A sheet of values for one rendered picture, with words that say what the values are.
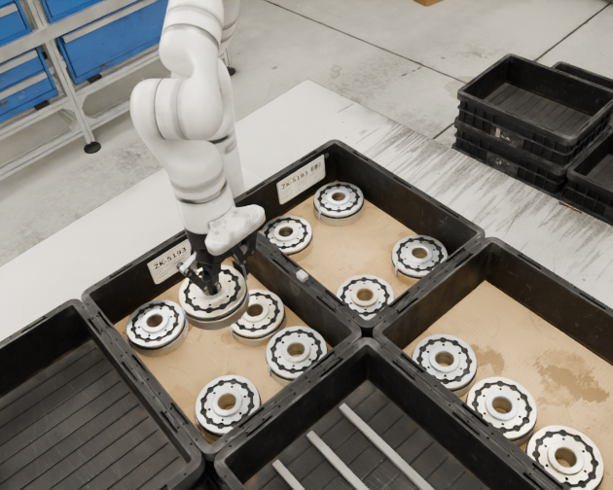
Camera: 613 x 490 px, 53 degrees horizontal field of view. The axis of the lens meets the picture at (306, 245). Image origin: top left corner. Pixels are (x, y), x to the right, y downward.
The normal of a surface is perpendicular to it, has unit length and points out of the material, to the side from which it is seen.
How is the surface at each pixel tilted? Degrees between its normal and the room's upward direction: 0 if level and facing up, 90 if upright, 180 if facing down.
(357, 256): 0
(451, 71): 0
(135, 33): 90
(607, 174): 0
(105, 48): 90
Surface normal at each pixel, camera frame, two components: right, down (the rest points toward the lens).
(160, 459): -0.08, -0.68
